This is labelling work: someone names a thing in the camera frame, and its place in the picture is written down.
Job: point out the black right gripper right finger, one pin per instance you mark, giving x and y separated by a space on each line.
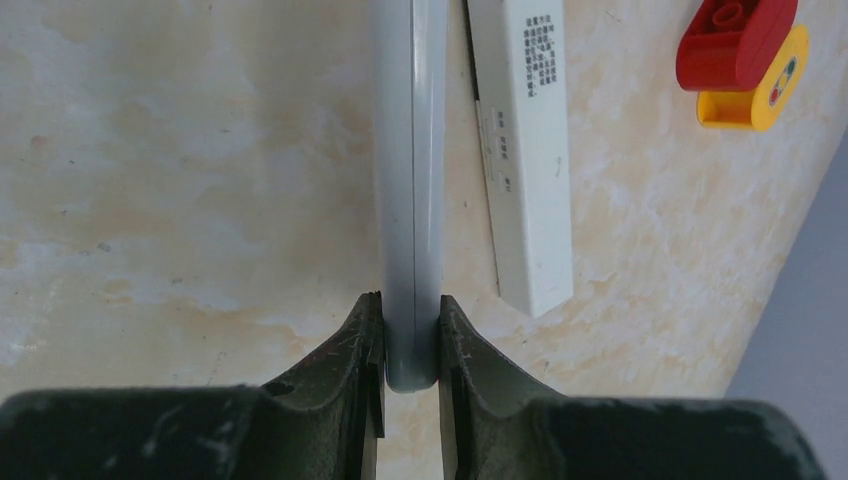
499 422

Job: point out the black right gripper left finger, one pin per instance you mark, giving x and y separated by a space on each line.
320 419

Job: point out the grey remote control with buttons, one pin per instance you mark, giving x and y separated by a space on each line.
409 87

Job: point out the red oval toy block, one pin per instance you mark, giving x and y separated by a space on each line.
729 44

